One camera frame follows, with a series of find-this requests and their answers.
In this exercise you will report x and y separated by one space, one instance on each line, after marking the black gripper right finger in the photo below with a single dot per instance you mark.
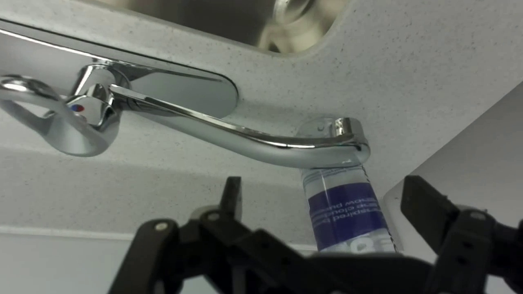
475 250

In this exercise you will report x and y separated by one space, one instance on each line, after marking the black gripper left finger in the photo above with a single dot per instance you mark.
181 262

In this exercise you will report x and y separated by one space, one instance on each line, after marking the chrome sink faucet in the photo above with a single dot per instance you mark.
263 146

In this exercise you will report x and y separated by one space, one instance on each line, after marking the clear water bottle blue label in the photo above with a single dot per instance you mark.
344 218

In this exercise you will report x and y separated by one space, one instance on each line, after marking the stainless steel sink basin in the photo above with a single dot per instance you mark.
218 18

